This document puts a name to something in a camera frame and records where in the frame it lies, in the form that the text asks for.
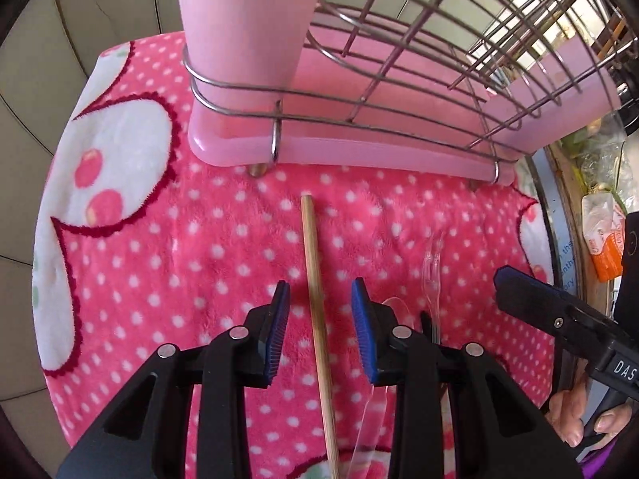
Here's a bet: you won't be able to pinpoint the clear plastic spoon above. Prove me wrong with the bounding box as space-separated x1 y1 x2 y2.
352 297 415 479

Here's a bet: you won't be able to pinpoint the pink plastic drip tray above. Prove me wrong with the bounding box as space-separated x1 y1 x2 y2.
187 50 515 186

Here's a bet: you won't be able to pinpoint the pink plastic cup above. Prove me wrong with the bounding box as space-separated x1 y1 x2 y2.
172 0 333 125
492 37 622 156

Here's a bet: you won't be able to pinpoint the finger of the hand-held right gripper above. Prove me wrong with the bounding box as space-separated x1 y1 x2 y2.
493 265 616 357

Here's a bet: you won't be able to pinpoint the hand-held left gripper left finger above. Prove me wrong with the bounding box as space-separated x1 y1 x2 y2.
56 281 292 479

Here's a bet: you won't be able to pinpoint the clear plastic fork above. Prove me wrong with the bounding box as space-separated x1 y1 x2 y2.
422 232 446 345

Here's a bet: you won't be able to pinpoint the steel wire utensil rack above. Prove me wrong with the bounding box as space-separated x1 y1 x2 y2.
182 0 626 185

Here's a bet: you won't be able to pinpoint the clear plastic bags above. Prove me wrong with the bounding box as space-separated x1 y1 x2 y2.
562 110 639 200

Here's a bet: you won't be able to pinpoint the person's right hand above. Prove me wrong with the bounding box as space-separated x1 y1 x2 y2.
546 376 635 448

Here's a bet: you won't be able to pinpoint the metal storage shelf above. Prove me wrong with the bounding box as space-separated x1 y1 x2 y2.
524 0 639 400

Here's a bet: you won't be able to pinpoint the orange packet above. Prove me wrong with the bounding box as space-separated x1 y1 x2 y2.
581 192 628 283

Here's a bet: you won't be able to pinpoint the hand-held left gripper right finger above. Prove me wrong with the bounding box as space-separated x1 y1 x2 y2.
351 278 584 479

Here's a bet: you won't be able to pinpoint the pink polka-dot blanket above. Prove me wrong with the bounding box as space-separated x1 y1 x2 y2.
31 30 575 479

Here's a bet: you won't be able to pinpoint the purple clothing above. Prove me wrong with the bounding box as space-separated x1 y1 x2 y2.
581 436 639 479

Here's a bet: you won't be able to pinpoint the light wooden chopstick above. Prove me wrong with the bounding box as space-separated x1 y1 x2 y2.
300 194 341 479

